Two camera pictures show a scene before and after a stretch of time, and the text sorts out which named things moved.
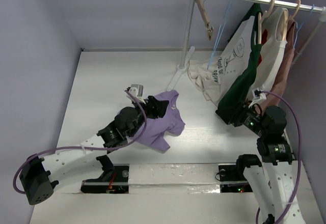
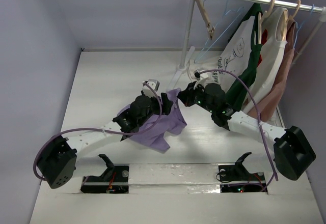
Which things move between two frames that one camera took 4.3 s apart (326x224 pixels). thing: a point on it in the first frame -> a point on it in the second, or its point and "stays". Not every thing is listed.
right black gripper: (234, 115) -> (190, 96)
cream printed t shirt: (215, 73) stays
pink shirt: (274, 96) stays
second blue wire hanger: (302, 24) stays
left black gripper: (155, 108) -> (166, 104)
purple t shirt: (168, 121) stays
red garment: (264, 34) stays
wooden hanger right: (287, 20) stays
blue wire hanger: (219, 31) -> (230, 15)
